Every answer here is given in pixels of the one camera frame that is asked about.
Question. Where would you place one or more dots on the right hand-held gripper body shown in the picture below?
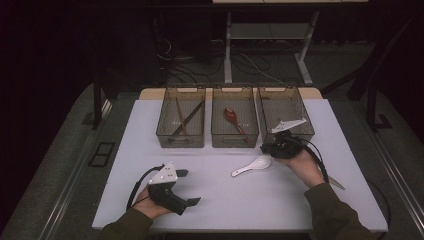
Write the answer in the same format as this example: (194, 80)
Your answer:
(288, 146)

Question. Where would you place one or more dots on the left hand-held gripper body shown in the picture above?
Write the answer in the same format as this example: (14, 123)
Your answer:
(165, 195)

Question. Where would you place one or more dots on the translucent grey plastic bin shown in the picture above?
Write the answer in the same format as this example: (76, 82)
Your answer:
(276, 106)
(246, 110)
(166, 116)

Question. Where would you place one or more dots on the brown wooden spoon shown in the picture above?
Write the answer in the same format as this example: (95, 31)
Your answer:
(230, 115)

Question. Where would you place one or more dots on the metal whisk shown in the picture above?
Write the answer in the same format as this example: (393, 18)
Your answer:
(336, 183)

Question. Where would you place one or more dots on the person's left hand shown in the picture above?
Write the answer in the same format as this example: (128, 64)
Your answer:
(150, 207)

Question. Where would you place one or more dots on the person's right hand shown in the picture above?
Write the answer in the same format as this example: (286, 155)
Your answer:
(306, 168)

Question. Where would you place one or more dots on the white ceramic spoon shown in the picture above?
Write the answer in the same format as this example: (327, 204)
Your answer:
(261, 162)

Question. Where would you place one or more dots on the black metal stand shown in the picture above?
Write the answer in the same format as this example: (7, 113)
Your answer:
(371, 110)
(97, 106)

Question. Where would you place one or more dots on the black rectangular floor frame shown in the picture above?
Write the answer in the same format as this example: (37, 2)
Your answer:
(96, 154)

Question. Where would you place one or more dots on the white metal desk frame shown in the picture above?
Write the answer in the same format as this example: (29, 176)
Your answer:
(227, 66)

